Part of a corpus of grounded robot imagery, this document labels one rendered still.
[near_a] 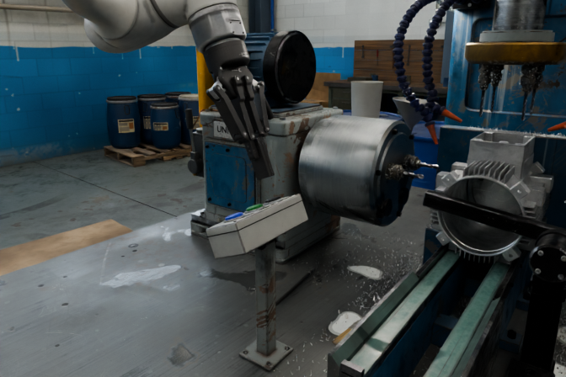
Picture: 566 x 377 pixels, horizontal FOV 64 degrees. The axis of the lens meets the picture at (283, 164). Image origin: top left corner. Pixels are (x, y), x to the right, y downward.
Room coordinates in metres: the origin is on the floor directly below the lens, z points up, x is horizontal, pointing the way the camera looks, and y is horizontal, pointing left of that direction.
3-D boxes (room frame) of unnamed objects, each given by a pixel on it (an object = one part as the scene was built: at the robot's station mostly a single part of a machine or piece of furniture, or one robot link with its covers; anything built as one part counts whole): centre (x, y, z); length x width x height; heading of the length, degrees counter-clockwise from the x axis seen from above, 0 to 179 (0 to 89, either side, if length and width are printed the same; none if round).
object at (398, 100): (2.49, -0.72, 0.93); 0.25 x 0.24 x 0.25; 139
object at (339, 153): (1.10, -0.15, 1.04); 0.37 x 0.25 x 0.25; 54
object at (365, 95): (3.06, -0.55, 0.99); 0.24 x 0.22 x 0.24; 49
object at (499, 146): (0.92, -0.45, 1.11); 0.12 x 0.11 x 0.07; 143
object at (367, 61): (5.73, -1.57, 0.71); 2.21 x 0.95 x 1.43; 49
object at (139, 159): (5.70, 1.55, 0.37); 1.20 x 0.80 x 0.74; 134
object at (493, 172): (0.89, -0.43, 1.01); 0.20 x 0.19 x 0.19; 143
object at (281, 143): (1.24, 0.05, 0.99); 0.35 x 0.31 x 0.37; 54
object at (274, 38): (1.24, 0.10, 1.16); 0.33 x 0.26 x 0.42; 54
